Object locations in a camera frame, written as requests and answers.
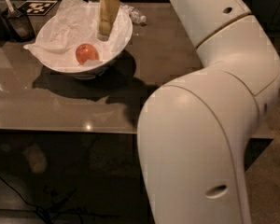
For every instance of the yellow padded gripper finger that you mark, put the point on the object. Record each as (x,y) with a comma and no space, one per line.
(108,12)

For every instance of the red apple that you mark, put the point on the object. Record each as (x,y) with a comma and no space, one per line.
(86,52)

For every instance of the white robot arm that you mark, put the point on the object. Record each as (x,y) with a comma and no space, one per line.
(192,131)

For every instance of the white bowl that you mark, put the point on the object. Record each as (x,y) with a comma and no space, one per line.
(84,47)

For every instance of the white crumpled paper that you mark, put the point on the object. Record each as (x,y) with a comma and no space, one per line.
(71,28)

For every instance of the black fiducial marker card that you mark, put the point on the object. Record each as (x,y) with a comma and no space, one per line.
(37,7)

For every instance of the black scoop with white handle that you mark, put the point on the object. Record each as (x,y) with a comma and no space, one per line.
(18,23)

